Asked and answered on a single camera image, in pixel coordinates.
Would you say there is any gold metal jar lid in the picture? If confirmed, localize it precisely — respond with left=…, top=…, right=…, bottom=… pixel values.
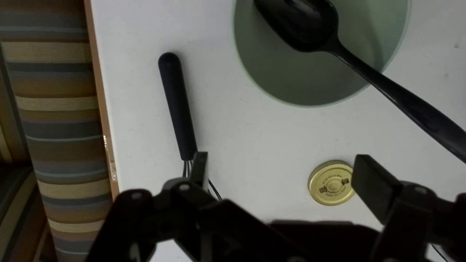
left=308, top=160, right=356, bottom=206

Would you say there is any black handled whisk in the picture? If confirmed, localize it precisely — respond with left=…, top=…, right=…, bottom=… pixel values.
left=158, top=52, right=223, bottom=201

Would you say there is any black plastic spoon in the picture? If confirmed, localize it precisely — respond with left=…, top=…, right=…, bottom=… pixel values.
left=253, top=0, right=466, bottom=163

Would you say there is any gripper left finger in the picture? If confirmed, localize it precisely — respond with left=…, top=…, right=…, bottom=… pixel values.
left=86, top=151, right=303, bottom=262

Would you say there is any pale green round plate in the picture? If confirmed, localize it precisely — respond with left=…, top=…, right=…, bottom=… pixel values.
left=233, top=0, right=412, bottom=107

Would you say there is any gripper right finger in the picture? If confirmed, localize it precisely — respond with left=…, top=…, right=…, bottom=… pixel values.
left=351, top=154, right=466, bottom=262

